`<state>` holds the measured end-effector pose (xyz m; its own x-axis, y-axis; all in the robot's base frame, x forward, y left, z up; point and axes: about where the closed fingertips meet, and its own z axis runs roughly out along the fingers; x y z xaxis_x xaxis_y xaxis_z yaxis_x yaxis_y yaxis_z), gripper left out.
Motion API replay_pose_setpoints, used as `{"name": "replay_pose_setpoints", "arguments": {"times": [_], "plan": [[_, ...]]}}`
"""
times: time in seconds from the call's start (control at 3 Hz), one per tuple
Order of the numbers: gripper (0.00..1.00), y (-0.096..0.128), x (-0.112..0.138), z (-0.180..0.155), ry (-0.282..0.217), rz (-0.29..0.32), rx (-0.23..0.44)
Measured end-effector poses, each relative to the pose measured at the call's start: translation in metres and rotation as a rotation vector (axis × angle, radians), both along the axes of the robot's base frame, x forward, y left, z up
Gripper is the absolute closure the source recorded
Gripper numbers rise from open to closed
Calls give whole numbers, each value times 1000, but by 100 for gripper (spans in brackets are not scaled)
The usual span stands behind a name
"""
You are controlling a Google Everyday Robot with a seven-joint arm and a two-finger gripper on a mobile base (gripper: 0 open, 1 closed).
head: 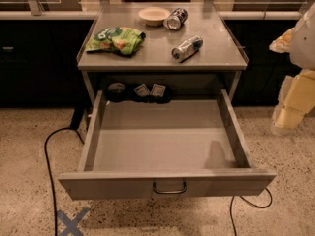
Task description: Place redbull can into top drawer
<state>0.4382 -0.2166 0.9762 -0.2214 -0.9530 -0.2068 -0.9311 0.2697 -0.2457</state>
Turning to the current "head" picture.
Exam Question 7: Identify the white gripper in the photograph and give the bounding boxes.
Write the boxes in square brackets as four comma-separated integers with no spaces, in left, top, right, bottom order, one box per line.
[269,4,315,135]

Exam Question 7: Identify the silver blue redbull can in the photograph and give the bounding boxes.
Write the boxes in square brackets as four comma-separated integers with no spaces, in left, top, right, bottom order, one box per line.
[171,35,203,63]

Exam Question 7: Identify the dark soda can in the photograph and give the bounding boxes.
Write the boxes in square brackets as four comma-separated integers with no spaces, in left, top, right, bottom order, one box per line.
[163,8,188,30]

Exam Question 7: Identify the open grey top drawer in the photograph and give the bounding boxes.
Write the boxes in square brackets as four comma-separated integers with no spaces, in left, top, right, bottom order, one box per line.
[59,94,276,200]

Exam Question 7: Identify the beige ceramic bowl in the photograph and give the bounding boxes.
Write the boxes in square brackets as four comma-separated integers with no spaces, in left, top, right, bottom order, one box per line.
[138,7,170,27]

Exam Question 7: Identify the grey metal cabinet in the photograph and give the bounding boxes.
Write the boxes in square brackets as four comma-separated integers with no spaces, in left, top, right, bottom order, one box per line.
[78,3,248,101]

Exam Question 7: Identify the green chip bag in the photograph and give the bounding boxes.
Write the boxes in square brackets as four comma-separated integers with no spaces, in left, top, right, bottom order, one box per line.
[85,27,146,56]

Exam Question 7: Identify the black round device with tags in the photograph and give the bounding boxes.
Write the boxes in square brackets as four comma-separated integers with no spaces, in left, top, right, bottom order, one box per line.
[104,82,172,104]

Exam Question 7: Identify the blue tape cross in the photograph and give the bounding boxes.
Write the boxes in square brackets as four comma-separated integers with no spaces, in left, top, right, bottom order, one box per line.
[57,207,90,236]

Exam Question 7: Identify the black floor cable right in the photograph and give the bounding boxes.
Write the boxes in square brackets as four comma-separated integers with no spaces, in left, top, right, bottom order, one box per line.
[229,187,274,236]

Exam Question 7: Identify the black floor cable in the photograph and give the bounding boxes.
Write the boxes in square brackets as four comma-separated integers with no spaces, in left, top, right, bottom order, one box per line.
[229,187,274,236]
[43,107,86,236]

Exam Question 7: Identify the black metal drawer handle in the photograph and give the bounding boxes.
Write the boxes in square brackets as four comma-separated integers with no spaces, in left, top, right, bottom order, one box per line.
[153,182,187,195]

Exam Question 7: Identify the black floor cable left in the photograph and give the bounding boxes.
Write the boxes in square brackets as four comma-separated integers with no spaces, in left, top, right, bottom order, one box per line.
[43,107,86,236]

